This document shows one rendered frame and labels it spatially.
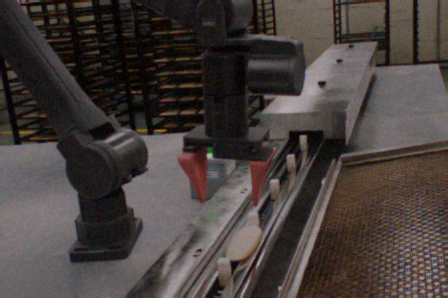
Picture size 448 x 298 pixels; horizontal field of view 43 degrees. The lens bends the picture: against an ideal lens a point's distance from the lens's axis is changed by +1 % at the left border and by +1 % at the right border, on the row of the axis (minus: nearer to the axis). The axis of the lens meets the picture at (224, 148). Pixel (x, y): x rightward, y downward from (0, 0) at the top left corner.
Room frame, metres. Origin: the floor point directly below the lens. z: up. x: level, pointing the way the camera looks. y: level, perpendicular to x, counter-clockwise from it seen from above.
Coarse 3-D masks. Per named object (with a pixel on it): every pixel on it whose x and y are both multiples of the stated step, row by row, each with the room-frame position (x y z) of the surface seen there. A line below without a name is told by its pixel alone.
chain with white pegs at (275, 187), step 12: (372, 36) 3.38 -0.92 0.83; (312, 132) 1.27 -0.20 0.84; (300, 144) 1.14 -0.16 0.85; (288, 156) 1.00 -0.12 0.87; (300, 156) 1.10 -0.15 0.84; (288, 168) 1.00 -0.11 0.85; (276, 180) 0.87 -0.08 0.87; (276, 192) 0.87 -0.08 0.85; (252, 216) 0.74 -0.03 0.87; (264, 216) 0.81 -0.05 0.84; (228, 264) 0.61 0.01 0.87; (228, 276) 0.60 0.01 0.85; (216, 288) 0.60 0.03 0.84
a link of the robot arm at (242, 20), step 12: (132, 0) 0.74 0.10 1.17; (144, 0) 0.73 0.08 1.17; (156, 0) 0.72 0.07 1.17; (168, 0) 0.71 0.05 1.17; (180, 0) 0.70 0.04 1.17; (192, 0) 0.70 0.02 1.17; (228, 0) 0.68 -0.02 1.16; (240, 0) 0.70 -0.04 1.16; (168, 12) 0.71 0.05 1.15; (180, 12) 0.70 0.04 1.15; (192, 12) 0.70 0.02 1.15; (228, 12) 0.68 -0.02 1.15; (240, 12) 0.69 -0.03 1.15; (252, 12) 0.74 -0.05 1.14; (180, 24) 0.70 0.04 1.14; (192, 24) 0.70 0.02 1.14; (228, 24) 0.68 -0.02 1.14; (240, 24) 0.71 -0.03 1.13
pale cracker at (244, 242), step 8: (240, 232) 0.71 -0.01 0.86; (248, 232) 0.70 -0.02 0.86; (256, 232) 0.70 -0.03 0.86; (232, 240) 0.69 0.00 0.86; (240, 240) 0.68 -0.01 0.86; (248, 240) 0.68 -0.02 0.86; (256, 240) 0.68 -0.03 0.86; (232, 248) 0.66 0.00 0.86; (240, 248) 0.66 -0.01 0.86; (248, 248) 0.66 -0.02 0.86; (232, 256) 0.65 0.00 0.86; (240, 256) 0.64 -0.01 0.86; (248, 256) 0.65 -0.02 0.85
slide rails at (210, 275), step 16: (304, 160) 1.03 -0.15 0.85; (272, 176) 0.96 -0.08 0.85; (288, 192) 0.87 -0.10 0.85; (256, 208) 0.81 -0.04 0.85; (272, 208) 0.81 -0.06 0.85; (240, 224) 0.76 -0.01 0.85; (272, 224) 0.75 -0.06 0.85; (224, 240) 0.71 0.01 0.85; (224, 256) 0.66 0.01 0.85; (208, 272) 0.62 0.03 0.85; (240, 272) 0.61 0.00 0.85; (192, 288) 0.59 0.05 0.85; (208, 288) 0.58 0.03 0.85; (224, 288) 0.58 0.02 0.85
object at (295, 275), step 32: (352, 160) 0.86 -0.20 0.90; (384, 160) 0.83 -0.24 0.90; (416, 160) 0.79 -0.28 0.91; (320, 192) 0.72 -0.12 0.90; (416, 192) 0.67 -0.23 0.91; (320, 224) 0.64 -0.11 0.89; (352, 224) 0.62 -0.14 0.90; (416, 224) 0.58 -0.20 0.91; (384, 256) 0.52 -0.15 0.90; (416, 256) 0.50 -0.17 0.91; (288, 288) 0.49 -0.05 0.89; (320, 288) 0.49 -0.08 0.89; (352, 288) 0.47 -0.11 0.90; (384, 288) 0.46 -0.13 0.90
